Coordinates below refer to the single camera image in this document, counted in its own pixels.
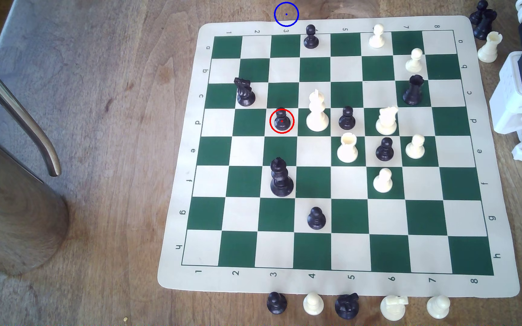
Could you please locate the green and cream chess mat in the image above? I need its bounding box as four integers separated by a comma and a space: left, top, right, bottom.
157, 16, 520, 298

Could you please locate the black queen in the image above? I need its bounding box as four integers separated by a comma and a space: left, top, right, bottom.
270, 157, 295, 197

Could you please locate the black knight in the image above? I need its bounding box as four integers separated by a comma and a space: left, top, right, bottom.
234, 77, 256, 107
335, 293, 360, 320

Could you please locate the white king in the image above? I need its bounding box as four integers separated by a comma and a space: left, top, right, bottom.
306, 89, 330, 133

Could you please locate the white rook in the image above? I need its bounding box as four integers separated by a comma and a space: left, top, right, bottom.
336, 133, 359, 164
478, 31, 503, 63

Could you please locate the white pawn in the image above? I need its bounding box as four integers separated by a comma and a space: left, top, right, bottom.
369, 24, 386, 49
303, 293, 324, 316
426, 295, 451, 319
405, 48, 424, 74
373, 168, 394, 194
405, 134, 426, 159

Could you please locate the white knight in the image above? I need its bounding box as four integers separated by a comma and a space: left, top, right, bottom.
380, 295, 409, 322
375, 106, 399, 136

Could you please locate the black rook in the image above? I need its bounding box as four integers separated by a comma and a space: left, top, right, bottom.
402, 75, 425, 106

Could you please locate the stainless steel jug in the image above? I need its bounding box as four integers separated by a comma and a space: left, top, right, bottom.
0, 55, 70, 277

